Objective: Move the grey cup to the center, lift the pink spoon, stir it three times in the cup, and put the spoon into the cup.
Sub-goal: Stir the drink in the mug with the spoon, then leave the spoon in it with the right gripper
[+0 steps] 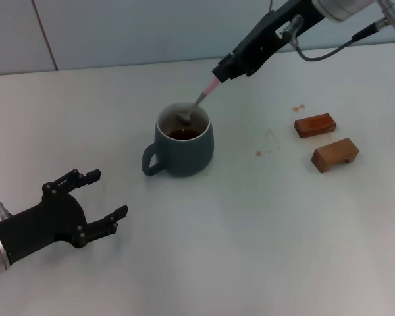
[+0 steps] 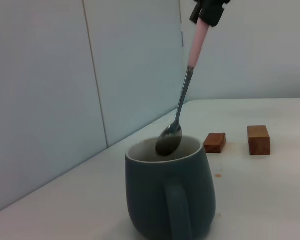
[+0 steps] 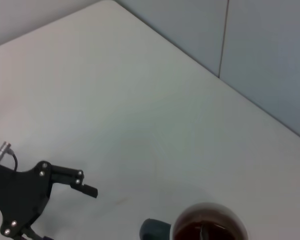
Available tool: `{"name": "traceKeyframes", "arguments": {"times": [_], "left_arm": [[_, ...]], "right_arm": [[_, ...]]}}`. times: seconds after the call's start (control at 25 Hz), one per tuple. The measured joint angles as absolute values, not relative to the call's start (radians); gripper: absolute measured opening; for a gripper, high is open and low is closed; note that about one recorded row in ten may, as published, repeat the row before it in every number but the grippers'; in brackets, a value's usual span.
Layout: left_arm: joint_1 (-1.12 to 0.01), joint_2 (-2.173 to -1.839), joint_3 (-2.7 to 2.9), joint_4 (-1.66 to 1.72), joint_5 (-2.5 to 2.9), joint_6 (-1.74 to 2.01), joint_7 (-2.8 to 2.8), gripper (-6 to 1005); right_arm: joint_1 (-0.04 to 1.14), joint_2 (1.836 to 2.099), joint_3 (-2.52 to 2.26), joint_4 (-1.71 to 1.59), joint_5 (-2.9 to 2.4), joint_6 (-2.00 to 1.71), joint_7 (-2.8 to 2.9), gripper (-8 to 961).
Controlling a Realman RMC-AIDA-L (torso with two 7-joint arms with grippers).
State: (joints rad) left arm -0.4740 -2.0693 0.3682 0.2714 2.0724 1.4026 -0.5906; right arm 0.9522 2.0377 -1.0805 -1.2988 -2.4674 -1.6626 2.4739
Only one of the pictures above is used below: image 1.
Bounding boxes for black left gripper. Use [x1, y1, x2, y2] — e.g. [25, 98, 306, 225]
[0, 169, 129, 265]

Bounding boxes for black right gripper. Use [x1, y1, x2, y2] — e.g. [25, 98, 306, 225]
[211, 0, 325, 83]

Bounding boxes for pink handled metal spoon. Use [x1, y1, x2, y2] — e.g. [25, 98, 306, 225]
[176, 78, 222, 128]

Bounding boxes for grey ceramic cup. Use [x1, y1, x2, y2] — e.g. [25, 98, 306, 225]
[141, 101, 215, 178]

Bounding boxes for flat brown wooden block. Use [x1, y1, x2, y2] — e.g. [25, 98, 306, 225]
[293, 113, 337, 140]

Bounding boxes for notched brown wooden block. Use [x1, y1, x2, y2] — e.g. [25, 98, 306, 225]
[311, 137, 360, 174]

